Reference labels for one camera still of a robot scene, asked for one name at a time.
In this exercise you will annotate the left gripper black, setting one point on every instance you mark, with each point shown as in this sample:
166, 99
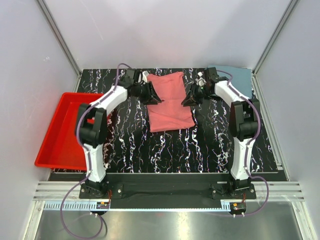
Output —
154, 99

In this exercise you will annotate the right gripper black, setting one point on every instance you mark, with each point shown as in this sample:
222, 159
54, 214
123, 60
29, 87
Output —
191, 100

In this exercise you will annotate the pink t shirt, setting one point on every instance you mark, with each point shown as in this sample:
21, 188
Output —
169, 115

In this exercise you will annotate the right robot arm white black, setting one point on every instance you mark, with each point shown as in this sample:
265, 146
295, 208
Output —
244, 126

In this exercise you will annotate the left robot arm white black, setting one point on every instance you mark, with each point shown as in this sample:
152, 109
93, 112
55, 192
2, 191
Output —
91, 128

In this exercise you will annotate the folded blue t shirt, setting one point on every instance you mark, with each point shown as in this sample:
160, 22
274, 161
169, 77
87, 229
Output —
241, 77

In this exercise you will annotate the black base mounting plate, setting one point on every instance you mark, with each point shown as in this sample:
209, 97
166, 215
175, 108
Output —
173, 189

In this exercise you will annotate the red plastic bin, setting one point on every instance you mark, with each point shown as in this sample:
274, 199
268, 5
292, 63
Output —
60, 149

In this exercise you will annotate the left aluminium frame post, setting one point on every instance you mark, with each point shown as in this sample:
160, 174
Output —
58, 35

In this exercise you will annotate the aluminium frame post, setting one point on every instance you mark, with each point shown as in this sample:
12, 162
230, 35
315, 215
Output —
275, 35
58, 35

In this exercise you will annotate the right aluminium frame post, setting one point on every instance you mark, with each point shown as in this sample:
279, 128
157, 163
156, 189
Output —
275, 35

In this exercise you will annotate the white slotted cable duct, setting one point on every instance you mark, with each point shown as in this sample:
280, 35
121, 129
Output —
100, 206

